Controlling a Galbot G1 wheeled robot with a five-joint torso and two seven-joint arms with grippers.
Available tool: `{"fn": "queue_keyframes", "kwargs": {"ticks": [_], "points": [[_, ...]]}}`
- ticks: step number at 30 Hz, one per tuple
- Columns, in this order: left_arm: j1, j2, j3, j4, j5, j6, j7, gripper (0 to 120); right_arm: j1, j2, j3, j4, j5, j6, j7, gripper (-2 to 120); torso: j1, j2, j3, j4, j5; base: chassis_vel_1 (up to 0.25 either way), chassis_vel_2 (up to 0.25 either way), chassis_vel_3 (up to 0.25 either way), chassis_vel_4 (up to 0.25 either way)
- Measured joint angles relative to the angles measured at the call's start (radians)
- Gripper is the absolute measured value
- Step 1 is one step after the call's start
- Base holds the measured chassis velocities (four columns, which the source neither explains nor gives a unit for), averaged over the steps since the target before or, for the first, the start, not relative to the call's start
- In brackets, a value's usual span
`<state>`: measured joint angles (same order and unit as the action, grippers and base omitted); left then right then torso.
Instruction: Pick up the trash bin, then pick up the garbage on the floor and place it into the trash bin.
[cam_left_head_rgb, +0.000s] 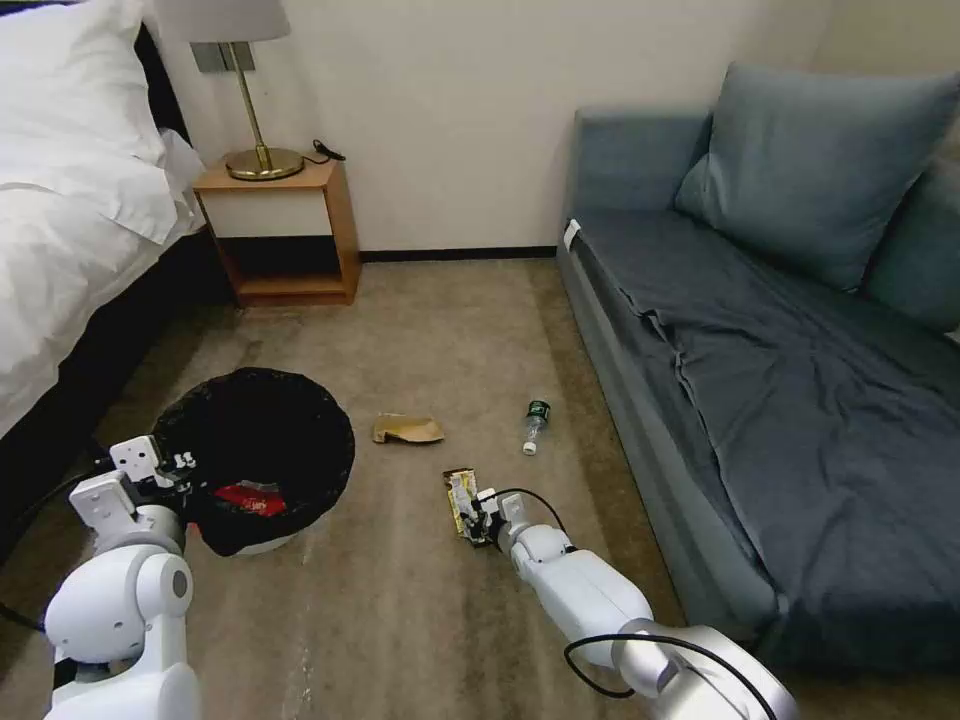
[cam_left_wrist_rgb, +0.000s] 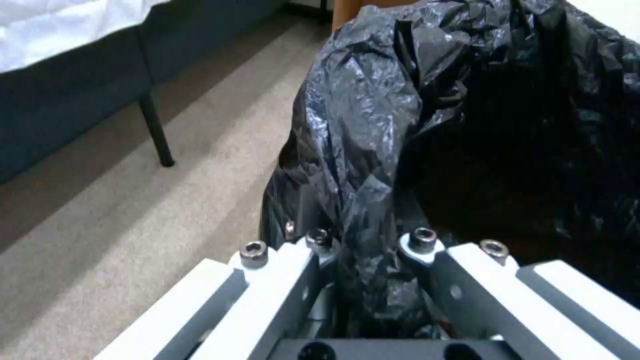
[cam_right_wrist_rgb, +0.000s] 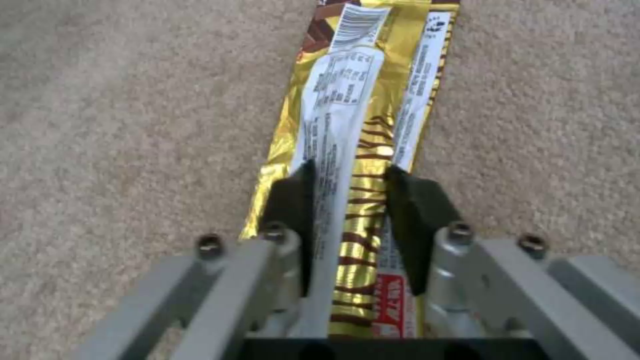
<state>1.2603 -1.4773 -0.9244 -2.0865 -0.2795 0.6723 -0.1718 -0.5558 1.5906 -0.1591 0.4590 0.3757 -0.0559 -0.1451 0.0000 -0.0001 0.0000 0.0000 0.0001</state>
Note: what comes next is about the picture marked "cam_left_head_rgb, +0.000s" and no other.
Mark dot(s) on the red snack wrapper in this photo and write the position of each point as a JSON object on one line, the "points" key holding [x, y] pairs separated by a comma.
{"points": [[251, 501]]}

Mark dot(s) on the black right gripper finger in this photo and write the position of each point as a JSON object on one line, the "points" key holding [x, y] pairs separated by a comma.
{"points": [[469, 517], [484, 502]]}

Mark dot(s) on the crumpled brown paper bag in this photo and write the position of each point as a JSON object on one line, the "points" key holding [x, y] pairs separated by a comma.
{"points": [[409, 430]]}

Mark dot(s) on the wooden nightstand white drawer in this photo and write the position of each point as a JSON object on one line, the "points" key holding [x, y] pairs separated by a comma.
{"points": [[277, 217]]}

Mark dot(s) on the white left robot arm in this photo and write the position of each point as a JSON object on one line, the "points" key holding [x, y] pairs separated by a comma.
{"points": [[120, 600]]}

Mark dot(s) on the dark blue sofa sheet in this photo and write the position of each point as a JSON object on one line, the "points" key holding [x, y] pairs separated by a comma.
{"points": [[825, 420]]}

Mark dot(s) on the blue grey sofa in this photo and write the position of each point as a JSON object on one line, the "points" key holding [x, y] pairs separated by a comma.
{"points": [[622, 352]]}

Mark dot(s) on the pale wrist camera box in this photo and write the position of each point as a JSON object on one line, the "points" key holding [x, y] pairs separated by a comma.
{"points": [[135, 454]]}

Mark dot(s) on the clear plastic bottle green label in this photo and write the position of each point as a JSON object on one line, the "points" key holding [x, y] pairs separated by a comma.
{"points": [[535, 427]]}

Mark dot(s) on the small blue grey cushion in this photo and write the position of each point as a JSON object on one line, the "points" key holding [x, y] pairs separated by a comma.
{"points": [[926, 255]]}

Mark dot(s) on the dark bed frame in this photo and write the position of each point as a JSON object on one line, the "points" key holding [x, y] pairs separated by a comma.
{"points": [[90, 375]]}

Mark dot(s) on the white pillow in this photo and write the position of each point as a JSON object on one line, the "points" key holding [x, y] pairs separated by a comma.
{"points": [[67, 82]]}

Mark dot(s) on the white sofa tag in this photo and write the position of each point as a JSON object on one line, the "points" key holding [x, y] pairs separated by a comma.
{"points": [[572, 235]]}

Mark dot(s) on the brass table lamp pale shade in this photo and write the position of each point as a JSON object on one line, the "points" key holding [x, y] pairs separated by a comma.
{"points": [[259, 161]]}

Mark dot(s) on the white bin with black bag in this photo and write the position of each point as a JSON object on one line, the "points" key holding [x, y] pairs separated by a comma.
{"points": [[262, 427]]}

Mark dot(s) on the grey wall switch panel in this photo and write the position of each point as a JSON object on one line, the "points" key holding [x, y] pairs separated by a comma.
{"points": [[217, 57]]}

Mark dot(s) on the large blue grey cushion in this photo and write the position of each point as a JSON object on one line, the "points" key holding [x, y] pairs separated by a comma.
{"points": [[810, 157]]}

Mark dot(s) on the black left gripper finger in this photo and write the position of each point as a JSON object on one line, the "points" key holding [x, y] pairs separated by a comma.
{"points": [[183, 489], [185, 458]]}

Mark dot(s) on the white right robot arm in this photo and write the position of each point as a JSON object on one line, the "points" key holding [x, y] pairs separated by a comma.
{"points": [[585, 592]]}

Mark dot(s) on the yellow brown snack wrapper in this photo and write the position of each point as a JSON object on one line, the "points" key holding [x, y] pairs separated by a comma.
{"points": [[456, 491]]}

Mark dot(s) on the white duvet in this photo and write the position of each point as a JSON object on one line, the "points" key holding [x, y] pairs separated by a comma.
{"points": [[67, 255]]}

